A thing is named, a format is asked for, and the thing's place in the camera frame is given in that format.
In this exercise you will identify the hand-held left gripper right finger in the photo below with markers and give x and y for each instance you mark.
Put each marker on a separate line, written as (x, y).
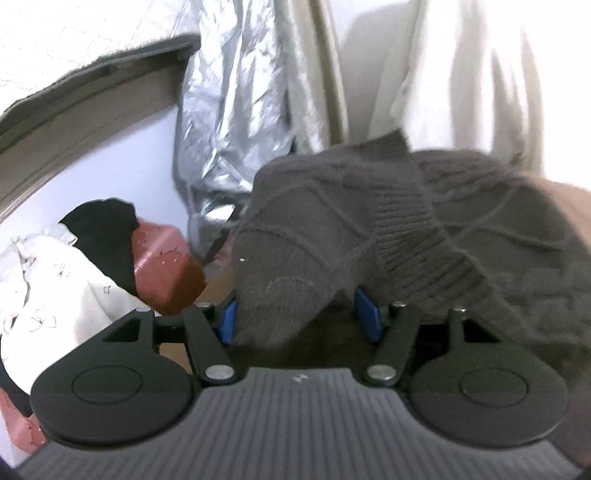
(367, 316)

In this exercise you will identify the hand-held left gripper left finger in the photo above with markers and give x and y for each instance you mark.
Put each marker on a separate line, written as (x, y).
(227, 323)

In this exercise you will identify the grey knit sweater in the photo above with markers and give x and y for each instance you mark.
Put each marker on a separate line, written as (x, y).
(323, 221)

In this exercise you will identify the black cloth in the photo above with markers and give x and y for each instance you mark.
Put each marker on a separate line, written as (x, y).
(101, 235)

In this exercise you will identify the white printed cloth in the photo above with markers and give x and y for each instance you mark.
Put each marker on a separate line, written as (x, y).
(69, 300)

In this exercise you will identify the crumpled silver foil sheet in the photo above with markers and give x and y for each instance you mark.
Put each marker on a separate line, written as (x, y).
(231, 115)

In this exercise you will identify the beige curtain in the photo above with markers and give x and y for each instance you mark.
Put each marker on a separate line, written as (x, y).
(309, 69)

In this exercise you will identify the beige window frame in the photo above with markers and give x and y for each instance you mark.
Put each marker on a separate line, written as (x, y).
(92, 115)

